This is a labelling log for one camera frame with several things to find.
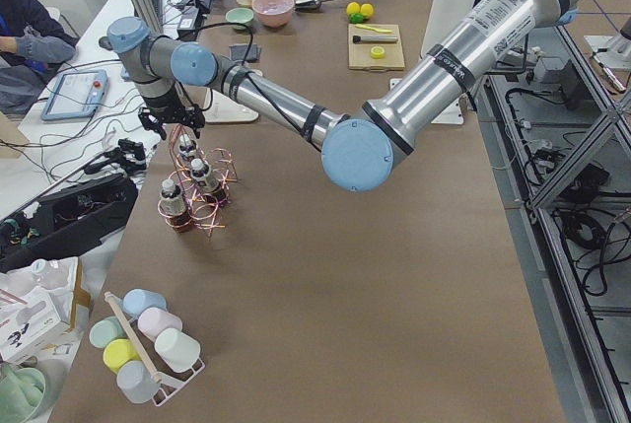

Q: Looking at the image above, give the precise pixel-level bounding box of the pink cup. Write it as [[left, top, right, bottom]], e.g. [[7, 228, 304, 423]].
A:
[[137, 307, 182, 341]]

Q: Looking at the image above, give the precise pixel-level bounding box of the white cup rack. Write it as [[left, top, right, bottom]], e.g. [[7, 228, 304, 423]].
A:
[[105, 292, 205, 407]]

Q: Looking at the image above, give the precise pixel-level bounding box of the steel ice scoop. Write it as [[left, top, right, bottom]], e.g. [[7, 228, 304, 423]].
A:
[[295, 0, 335, 12]]

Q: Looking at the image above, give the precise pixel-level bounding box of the grey folded cloth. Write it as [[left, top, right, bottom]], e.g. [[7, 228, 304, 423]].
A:
[[229, 43, 261, 62]]

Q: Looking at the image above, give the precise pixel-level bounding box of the grey cup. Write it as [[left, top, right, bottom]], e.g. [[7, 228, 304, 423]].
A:
[[116, 360, 159, 404]]

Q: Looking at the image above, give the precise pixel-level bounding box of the green cup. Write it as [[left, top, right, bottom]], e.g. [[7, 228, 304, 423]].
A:
[[89, 316, 127, 349]]

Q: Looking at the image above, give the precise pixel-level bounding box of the pink bowl with ice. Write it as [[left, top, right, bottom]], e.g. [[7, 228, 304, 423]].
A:
[[251, 0, 295, 28]]

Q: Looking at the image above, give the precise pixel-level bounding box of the white cup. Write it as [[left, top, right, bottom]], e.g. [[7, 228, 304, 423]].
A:
[[154, 328, 201, 373]]

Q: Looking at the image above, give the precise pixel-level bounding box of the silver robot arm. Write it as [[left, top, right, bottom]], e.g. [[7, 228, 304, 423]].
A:
[[107, 0, 579, 191]]

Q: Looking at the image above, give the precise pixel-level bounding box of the blue teach pendant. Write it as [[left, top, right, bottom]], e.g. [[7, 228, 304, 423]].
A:
[[40, 69, 108, 121]]

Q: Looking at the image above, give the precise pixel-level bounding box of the copper wire bottle basket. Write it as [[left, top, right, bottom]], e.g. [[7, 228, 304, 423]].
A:
[[158, 125, 239, 237]]

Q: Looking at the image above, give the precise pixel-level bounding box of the steel muddler black tip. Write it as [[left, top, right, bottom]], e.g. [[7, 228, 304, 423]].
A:
[[352, 35, 398, 44]]

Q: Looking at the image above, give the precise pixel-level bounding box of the blue cup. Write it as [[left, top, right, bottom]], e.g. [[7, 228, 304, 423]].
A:
[[122, 288, 168, 317]]

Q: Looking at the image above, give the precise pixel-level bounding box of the yellow cup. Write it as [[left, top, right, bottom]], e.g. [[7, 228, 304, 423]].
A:
[[103, 338, 140, 374]]

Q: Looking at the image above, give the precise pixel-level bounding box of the tea bottle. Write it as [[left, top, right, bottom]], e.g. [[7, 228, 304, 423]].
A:
[[160, 178, 190, 233], [190, 158, 226, 202], [177, 133, 198, 169]]

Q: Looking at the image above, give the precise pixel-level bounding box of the cream serving tray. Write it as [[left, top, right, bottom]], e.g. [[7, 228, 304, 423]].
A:
[[202, 89, 259, 124]]

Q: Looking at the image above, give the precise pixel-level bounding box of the black tool case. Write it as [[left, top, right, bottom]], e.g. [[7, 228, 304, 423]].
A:
[[1, 174, 138, 273]]

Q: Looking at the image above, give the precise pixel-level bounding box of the wooden cutting board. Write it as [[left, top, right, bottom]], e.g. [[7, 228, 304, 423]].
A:
[[348, 24, 405, 71]]

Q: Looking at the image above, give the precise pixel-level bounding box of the black braided cable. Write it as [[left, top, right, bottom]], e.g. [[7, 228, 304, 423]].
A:
[[176, 22, 316, 143]]

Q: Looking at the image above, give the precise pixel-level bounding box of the seated person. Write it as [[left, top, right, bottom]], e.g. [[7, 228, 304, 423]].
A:
[[1, 0, 78, 116]]

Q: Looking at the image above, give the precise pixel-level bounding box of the yellow plastic knife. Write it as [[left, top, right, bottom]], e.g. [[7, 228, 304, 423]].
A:
[[354, 24, 393, 34]]

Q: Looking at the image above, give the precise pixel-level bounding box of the half lemon slice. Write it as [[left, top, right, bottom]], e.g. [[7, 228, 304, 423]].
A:
[[370, 45, 386, 59]]

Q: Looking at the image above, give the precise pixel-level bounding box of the green bowl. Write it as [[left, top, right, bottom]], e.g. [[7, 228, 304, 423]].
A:
[[225, 7, 254, 32]]

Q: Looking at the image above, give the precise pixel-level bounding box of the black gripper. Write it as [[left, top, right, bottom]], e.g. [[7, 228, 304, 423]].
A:
[[137, 81, 205, 140]]

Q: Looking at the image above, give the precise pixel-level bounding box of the green lime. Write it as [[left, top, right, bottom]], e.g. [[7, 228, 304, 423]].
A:
[[360, 3, 375, 20]]

